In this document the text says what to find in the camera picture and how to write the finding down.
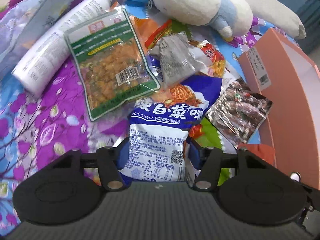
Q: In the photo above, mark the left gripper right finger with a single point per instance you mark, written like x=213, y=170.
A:
x=203, y=167

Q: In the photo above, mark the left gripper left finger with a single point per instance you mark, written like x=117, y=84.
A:
x=109, y=161

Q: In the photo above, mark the blue white cabbage snack bag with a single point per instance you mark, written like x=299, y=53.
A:
x=160, y=126

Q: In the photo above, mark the shrimp flavor snack bag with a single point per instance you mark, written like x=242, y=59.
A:
x=238, y=112

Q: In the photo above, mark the green pickled vegetable packet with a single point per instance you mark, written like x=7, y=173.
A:
x=112, y=62

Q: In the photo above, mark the red orange snack packet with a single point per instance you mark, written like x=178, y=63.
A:
x=212, y=61

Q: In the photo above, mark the grey clear snack packet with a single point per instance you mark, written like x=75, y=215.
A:
x=178, y=59

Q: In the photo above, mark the red spicy strip packet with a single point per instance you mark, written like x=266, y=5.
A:
x=162, y=31

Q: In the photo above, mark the colourful floral bed sheet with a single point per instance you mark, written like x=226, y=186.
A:
x=34, y=131

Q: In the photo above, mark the white spray bottle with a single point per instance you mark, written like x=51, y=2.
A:
x=40, y=63

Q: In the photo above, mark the pink cardboard box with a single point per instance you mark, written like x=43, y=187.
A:
x=278, y=69

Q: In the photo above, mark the pale blue plastic pouch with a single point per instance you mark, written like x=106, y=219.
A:
x=23, y=25

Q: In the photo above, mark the white blue plush toy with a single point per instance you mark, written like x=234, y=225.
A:
x=229, y=18

